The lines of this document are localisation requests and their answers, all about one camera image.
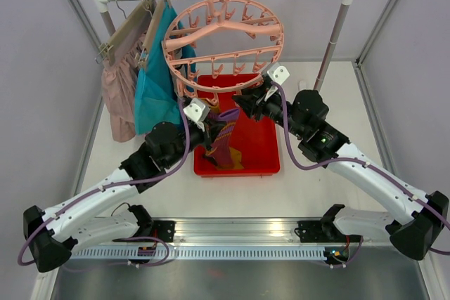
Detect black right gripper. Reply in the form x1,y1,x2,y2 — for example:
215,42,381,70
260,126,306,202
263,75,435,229
232,81,306,138

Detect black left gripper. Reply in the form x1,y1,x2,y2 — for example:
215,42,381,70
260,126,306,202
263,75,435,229
165,117,226,168

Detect purple sock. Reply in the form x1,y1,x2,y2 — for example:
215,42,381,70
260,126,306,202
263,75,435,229
201,98,221,115
205,108,240,154

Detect pink round clip hanger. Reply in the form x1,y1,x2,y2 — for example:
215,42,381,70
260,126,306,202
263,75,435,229
162,0,284,99

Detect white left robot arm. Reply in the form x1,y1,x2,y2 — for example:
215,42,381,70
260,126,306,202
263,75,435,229
23,115,226,273

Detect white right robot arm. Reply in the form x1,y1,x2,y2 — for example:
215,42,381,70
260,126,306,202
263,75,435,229
233,84,449,261

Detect beige clip hanger right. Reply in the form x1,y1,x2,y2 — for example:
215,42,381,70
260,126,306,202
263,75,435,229
135,0,171,70

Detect beige clip hanger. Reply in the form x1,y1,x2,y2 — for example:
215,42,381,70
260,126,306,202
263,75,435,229
95,0,155,65
135,0,171,70

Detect beige clip hanger left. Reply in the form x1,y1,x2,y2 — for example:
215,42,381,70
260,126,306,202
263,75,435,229
95,0,155,65

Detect yellow brown striped sock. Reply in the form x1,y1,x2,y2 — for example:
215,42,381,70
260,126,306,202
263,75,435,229
202,148,244,170

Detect red plastic bin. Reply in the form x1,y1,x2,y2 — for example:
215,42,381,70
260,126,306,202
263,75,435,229
193,73,280,178

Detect teal shirt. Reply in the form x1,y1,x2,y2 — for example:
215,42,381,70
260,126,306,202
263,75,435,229
134,6,182,135

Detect pink skirt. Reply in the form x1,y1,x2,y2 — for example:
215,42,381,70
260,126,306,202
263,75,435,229
101,35,144,143

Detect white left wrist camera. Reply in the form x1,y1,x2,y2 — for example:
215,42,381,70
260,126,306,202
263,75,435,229
183,98,210,131

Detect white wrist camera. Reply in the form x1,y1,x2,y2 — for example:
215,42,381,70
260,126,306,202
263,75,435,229
183,98,210,131
262,63,290,101

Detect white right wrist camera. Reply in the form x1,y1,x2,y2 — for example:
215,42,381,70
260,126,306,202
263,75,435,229
262,63,290,101

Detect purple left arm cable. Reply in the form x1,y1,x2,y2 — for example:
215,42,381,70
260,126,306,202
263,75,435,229
17,98,193,268

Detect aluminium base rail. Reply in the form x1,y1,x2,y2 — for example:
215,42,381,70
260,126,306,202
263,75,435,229
52,217,433,248

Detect white slotted cable duct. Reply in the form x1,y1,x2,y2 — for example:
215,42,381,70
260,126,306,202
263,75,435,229
73,245,326,261

